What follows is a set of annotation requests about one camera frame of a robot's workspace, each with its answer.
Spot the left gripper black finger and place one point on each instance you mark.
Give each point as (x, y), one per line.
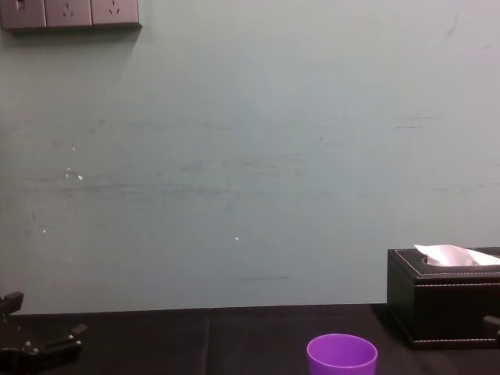
(64, 339)
(11, 301)

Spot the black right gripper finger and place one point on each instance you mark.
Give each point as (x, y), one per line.
(493, 327)

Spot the black leather tissue box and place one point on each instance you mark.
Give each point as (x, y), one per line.
(437, 308)

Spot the white tissue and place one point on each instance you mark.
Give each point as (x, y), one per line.
(449, 256)

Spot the black table cloth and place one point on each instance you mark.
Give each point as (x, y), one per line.
(195, 343)

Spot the purple plastic cup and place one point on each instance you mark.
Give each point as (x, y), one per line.
(341, 357)

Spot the grey wall switch plate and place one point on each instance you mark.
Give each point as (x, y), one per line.
(27, 11)

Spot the grey wall socket plate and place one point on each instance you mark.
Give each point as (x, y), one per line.
(68, 11)
(115, 11)

